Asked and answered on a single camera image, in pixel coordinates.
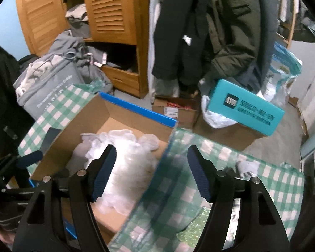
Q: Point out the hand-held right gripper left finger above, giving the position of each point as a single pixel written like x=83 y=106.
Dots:
x=105 y=174

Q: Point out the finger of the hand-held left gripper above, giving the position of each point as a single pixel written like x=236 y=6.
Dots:
x=18 y=189
x=30 y=158

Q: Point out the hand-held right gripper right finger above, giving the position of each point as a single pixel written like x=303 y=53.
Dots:
x=199 y=174

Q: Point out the white plastic wrap bundle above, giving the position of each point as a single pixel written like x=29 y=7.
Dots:
x=131 y=162

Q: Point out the dark green textured cloth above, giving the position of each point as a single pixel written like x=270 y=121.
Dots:
x=191 y=225

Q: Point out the blue-rimmed cardboard box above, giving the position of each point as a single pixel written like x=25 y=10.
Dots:
x=136 y=118

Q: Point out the green checkered plastic sheet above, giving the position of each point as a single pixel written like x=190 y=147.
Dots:
x=173 y=176

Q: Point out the plain brown cardboard box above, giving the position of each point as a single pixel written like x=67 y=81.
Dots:
x=225 y=139

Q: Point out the crumpled white plastic piece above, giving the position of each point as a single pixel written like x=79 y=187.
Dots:
x=245 y=168

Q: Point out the white plastic bag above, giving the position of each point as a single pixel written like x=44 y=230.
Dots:
x=215 y=118

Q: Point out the small cardboard box red packets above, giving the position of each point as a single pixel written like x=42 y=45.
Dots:
x=183 y=118

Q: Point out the black cloth pile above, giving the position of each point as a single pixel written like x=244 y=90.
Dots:
x=5 y=97

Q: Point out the teal box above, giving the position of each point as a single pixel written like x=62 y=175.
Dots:
x=239 y=110

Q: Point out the grey printed tote bag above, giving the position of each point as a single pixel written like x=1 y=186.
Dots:
x=55 y=84

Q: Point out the grey hoodie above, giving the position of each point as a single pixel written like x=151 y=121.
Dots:
x=68 y=44

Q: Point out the clear blue-printed plastic bag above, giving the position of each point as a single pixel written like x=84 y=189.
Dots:
x=283 y=71

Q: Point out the black hanging coat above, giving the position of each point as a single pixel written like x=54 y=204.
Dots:
x=178 y=31

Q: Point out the grey folded clothes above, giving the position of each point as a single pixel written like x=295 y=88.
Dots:
x=76 y=21

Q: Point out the olive hanging jacket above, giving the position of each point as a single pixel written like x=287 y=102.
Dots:
x=233 y=31

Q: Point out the wooden louvered wardrobe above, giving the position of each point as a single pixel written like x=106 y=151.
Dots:
x=113 y=10

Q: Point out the dark grey hanging coat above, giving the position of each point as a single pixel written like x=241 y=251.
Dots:
x=265 y=18

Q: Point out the wooden shelf rack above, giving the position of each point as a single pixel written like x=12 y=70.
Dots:
x=291 y=18

